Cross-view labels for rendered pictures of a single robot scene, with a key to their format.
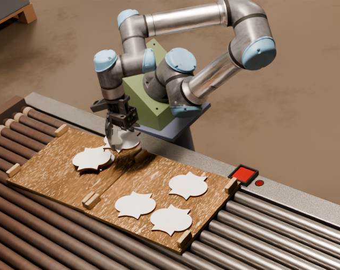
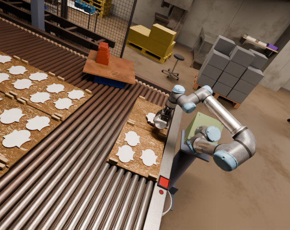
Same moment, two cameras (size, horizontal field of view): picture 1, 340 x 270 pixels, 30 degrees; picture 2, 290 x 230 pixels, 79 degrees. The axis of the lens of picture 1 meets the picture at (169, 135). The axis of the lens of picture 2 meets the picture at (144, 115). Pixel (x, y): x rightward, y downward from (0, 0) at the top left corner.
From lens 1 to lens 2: 1.17 m
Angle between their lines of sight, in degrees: 35
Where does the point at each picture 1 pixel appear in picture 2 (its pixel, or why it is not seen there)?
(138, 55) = (187, 101)
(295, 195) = (156, 214)
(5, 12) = (232, 98)
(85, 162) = (150, 117)
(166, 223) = (122, 152)
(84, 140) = not seen: hidden behind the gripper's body
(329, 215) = not seen: outside the picture
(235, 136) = (223, 190)
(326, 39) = not seen: outside the picture
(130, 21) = (203, 90)
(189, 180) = (151, 157)
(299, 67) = (276, 212)
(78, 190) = (136, 118)
